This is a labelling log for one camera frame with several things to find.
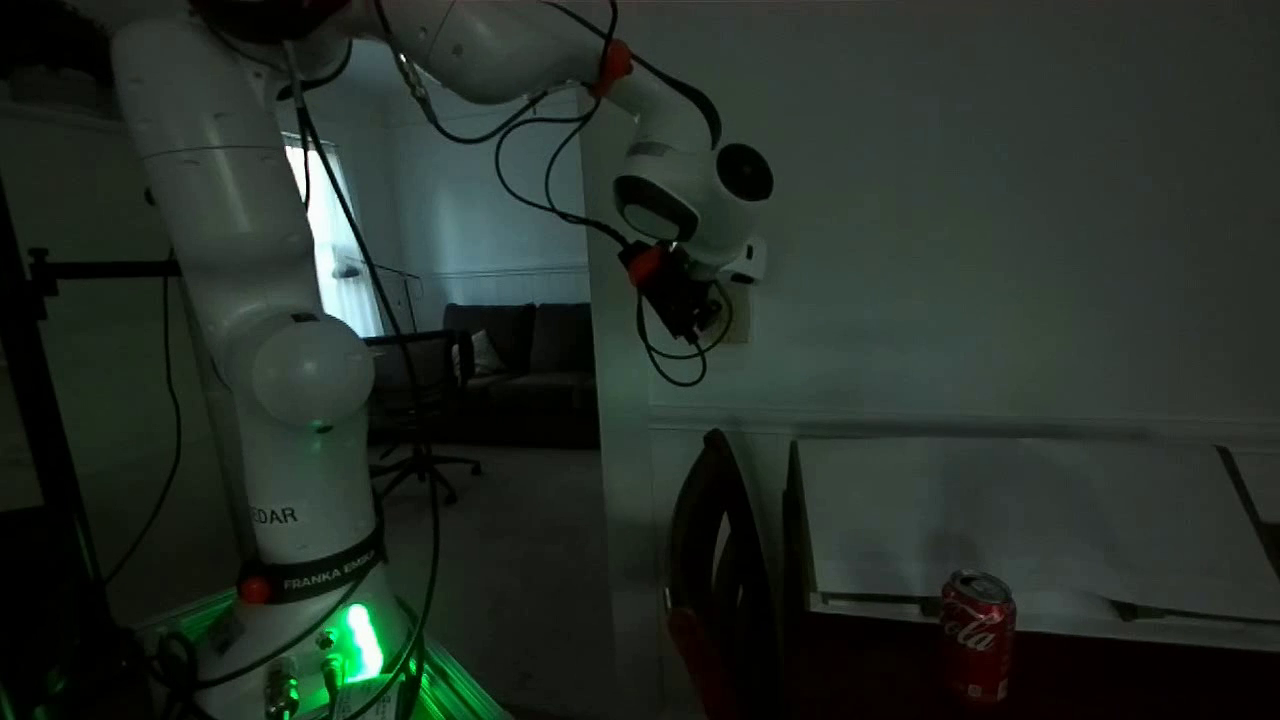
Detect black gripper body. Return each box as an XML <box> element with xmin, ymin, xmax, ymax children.
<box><xmin>635</xmin><ymin>246</ymin><xmax>726</xmax><ymax>327</ymax></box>

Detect dark sofa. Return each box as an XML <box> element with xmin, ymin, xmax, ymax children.
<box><xmin>440</xmin><ymin>300</ymin><xmax>599</xmax><ymax>454</ymax></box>

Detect black office chair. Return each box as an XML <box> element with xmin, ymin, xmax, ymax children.
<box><xmin>361</xmin><ymin>325</ymin><xmax>489</xmax><ymax>509</ymax></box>

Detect bright window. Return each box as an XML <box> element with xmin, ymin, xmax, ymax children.
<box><xmin>279</xmin><ymin>137</ymin><xmax>392</xmax><ymax>341</ymax></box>

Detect large white paper board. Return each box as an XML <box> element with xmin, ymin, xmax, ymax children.
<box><xmin>787</xmin><ymin>433</ymin><xmax>1280</xmax><ymax>633</ymax></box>

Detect red soda can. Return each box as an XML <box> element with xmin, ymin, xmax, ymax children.
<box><xmin>936</xmin><ymin>569</ymin><xmax>1022</xmax><ymax>709</ymax></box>

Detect dark wooden dining table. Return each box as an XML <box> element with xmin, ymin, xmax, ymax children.
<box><xmin>776</xmin><ymin>596</ymin><xmax>1280</xmax><ymax>720</ymax></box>

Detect black cable to wrist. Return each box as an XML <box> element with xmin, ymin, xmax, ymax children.
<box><xmin>372</xmin><ymin>0</ymin><xmax>727</xmax><ymax>397</ymax></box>

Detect red velcro strap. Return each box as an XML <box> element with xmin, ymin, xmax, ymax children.
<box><xmin>592</xmin><ymin>38</ymin><xmax>635</xmax><ymax>100</ymax></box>

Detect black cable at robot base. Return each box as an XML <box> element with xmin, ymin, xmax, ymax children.
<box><xmin>271</xmin><ymin>38</ymin><xmax>453</xmax><ymax>695</ymax></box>

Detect black camera stand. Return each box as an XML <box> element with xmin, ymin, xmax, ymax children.
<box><xmin>0</xmin><ymin>180</ymin><xmax>187</xmax><ymax>720</ymax></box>

